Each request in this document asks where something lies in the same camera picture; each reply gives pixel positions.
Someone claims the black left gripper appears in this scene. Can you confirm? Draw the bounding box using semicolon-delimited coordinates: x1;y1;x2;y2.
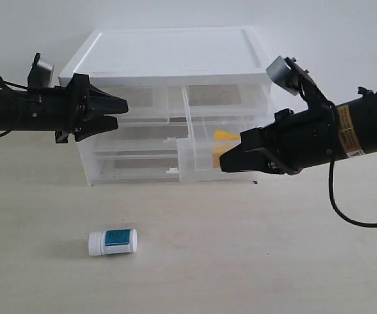
24;74;129;143

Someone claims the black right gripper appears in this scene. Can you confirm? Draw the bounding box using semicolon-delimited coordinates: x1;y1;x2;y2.
219;109;342;173

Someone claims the yellow cheese wedge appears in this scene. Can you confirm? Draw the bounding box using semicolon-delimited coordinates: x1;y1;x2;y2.
212;130;241;168

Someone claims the white pill bottle blue label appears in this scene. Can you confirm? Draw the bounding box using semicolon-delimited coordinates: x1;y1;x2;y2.
88;228;138;256

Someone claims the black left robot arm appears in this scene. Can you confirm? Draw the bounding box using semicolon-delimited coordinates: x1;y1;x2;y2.
0;73;129;143

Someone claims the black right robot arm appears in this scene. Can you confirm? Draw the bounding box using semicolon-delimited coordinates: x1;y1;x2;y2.
220;88;377;175

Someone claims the clear middle wide drawer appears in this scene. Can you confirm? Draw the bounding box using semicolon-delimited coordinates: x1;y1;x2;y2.
78;123;189;152

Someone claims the clear wide drawer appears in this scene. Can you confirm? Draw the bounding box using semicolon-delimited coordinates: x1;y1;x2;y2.
78;123;189;152
82;150;259;185

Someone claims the clear bottom wide drawer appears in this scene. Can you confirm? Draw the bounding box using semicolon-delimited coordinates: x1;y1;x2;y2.
82;150;259;185

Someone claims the white plastic drawer cabinet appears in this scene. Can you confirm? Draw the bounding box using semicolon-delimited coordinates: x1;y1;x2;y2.
58;26;276;187

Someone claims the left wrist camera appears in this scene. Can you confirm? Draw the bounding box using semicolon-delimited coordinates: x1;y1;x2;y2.
27;52;55;88

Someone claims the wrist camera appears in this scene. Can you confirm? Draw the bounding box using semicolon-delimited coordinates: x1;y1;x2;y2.
266;56;334;111
27;52;55;88

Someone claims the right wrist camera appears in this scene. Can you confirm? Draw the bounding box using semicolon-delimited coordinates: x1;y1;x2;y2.
266;56;334;111

